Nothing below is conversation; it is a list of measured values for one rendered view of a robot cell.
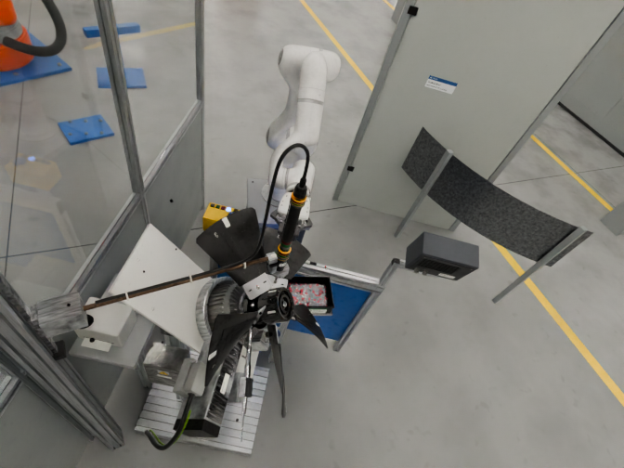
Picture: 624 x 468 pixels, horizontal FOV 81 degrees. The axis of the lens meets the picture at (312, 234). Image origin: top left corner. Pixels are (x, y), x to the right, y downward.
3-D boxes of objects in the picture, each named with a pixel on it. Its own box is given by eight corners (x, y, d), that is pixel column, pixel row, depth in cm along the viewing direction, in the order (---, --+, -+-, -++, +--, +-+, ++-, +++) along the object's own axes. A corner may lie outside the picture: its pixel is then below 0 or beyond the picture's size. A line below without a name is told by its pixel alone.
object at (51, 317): (43, 341, 93) (31, 326, 87) (41, 317, 97) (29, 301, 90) (89, 327, 98) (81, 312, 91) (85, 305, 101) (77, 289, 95)
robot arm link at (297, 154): (272, 158, 184) (279, 117, 166) (308, 162, 188) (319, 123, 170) (272, 175, 176) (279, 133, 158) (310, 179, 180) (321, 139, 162)
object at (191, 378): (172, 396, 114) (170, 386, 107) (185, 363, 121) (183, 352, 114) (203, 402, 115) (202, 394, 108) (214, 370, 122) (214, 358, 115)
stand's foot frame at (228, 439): (136, 433, 196) (134, 429, 190) (169, 350, 226) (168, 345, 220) (250, 456, 201) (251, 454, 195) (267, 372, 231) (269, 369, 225)
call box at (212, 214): (202, 232, 169) (202, 216, 161) (209, 216, 175) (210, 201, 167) (237, 240, 170) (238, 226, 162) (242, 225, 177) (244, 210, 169)
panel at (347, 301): (215, 312, 236) (218, 252, 187) (215, 311, 237) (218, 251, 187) (338, 341, 242) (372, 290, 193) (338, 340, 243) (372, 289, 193)
